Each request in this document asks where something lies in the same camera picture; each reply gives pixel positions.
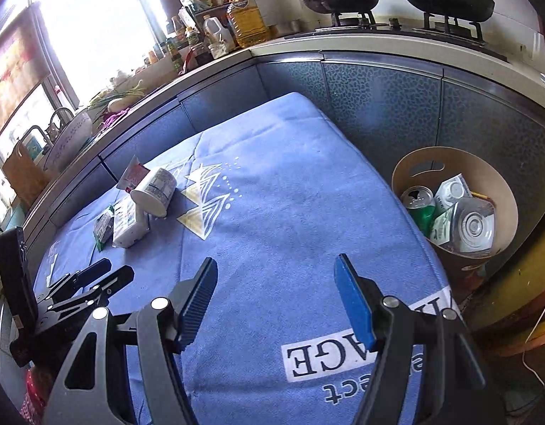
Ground small green packet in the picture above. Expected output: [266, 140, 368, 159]
[94, 206, 116, 244]

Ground red patterned bag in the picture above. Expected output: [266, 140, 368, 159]
[22, 367, 52, 421]

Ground white patterned bowl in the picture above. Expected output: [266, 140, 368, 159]
[42, 108, 94, 173]

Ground wooden cutting board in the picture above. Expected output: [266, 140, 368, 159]
[2, 142, 47, 206]

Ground yellow cooking oil bottle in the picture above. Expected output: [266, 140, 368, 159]
[228, 0, 271, 49]

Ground white plastic jug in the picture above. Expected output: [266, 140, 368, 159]
[203, 15, 235, 51]

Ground beige round bin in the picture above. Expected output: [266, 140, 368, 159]
[391, 147, 519, 293]

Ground white plastic packet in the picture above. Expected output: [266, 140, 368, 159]
[112, 195, 150, 249]

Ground clear plastic bottle green label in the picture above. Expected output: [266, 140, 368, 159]
[427, 197, 497, 255]

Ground red and white packet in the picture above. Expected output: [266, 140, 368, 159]
[117, 156, 150, 193]

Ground metal faucet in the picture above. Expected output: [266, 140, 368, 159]
[49, 107, 76, 138]

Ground purple cloth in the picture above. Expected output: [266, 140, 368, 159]
[102, 108, 131, 129]

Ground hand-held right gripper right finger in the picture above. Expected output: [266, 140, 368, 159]
[333, 253, 504, 425]

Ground gas stove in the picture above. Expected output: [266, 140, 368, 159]
[283, 9, 508, 60]

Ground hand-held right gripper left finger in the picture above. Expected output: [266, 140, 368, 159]
[42, 257, 220, 425]

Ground green drink can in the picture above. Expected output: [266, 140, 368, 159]
[401, 185, 437, 237]

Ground green scallions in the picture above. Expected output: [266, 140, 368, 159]
[89, 80, 147, 111]

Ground white cable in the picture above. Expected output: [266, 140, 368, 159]
[522, 281, 545, 390]

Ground row of condiment bottles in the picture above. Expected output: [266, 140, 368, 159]
[140, 0, 238, 72]

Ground white and green carton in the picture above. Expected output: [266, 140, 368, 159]
[434, 174, 473, 213]

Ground white paper cup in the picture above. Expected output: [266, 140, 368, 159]
[130, 167, 178, 219]

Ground kitchen window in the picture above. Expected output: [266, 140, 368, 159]
[0, 0, 167, 151]

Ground blue printed blanket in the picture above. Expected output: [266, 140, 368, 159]
[31, 92, 461, 425]

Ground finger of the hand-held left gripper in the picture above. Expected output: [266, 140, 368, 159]
[46, 266, 136, 319]
[46, 257, 113, 302]

